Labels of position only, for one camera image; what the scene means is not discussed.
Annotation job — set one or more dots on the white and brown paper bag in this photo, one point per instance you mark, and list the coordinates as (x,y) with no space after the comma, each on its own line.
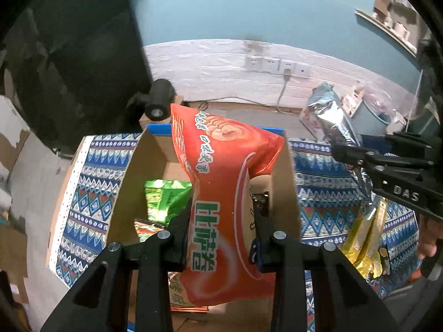
(354,96)

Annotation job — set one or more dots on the orange striped snack packet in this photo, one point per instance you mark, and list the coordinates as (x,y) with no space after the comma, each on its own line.
(148,231)

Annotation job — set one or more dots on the person's right hand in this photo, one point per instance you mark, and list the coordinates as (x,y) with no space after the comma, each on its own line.
(427,238)

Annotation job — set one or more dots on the black fabric panel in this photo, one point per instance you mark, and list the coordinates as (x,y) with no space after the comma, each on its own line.
(76,52)

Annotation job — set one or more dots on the silver foil snack bag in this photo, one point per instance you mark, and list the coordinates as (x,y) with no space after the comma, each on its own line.
(332,117)

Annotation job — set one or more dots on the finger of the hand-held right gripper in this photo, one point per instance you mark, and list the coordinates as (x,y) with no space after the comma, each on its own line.
(353,155)
(398,139)

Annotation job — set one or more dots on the light blue trash bin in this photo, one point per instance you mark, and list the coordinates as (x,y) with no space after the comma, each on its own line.
(370,117)

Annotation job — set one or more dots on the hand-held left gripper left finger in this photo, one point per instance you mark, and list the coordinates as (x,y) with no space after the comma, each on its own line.
(173,245)

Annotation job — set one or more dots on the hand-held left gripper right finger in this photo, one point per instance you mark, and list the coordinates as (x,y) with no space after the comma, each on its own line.
(258,254)

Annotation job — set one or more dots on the large red-orange snack bag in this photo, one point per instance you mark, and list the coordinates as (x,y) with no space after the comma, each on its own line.
(221,186)

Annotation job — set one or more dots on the blue patterned tablecloth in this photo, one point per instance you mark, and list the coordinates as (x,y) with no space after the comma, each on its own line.
(90,186)

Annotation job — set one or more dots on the white electric kettle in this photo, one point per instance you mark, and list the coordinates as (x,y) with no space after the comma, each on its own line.
(398,121)

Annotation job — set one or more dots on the white wall socket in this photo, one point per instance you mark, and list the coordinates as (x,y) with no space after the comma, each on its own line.
(287,66)
(270,65)
(303,70)
(252,63)

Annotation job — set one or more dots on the blue-edged cardboard box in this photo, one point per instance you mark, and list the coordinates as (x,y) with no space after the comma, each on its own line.
(152,152)

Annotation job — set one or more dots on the torn cardboard sheet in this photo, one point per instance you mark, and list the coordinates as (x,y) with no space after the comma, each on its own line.
(12,135)

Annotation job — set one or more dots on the yellow snack bag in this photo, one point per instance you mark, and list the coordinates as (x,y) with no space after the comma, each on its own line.
(363,238)

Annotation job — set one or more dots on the white wall shelf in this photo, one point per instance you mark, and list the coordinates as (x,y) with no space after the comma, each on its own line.
(387,27)

